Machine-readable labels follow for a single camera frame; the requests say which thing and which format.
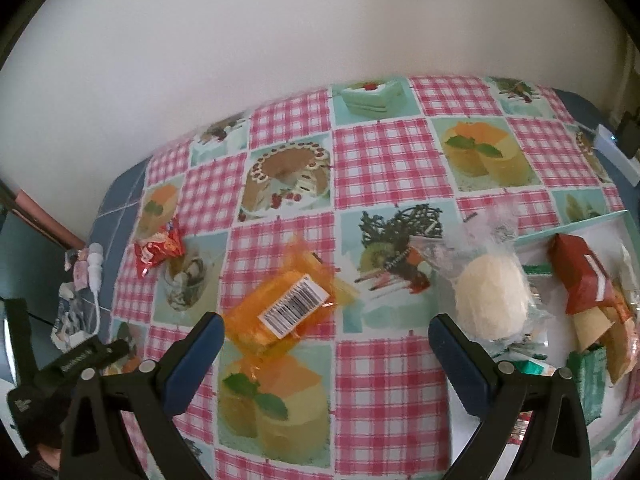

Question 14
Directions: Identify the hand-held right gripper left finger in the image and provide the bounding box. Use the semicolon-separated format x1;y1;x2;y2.
59;311;226;480

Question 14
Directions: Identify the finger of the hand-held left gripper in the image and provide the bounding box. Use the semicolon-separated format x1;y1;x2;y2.
37;338;130;386

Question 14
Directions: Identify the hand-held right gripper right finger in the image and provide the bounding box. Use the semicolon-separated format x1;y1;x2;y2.
429;312;593;480

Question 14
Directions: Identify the round white cake packet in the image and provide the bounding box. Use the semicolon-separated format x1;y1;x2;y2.
425;205;546;346

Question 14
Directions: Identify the white and green snack packet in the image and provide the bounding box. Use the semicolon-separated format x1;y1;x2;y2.
500;347;557;378

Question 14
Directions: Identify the white tray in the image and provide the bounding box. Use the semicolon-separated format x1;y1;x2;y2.
512;209;640;480

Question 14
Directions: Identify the red snack box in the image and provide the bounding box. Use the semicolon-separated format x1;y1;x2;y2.
547;234;626;316

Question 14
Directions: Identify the clear packet with orange snack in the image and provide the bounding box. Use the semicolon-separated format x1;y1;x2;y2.
572;285;640;387

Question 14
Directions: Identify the person's left hand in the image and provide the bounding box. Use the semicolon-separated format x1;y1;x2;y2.
10;400;68;476

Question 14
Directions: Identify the crumpled clear plastic bag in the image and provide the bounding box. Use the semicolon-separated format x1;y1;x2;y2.
51;280;98;352

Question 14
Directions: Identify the small red snack packet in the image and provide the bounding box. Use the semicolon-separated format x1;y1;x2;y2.
509;409;532;442
134;215;185;280

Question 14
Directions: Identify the checkered cake print tablecloth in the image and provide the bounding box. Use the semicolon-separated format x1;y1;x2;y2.
92;74;640;480

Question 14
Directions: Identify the white power strip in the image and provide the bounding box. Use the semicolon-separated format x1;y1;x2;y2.
595;125;640;183

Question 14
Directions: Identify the white cable with plug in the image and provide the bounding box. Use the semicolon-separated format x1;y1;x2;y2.
84;242;107;335

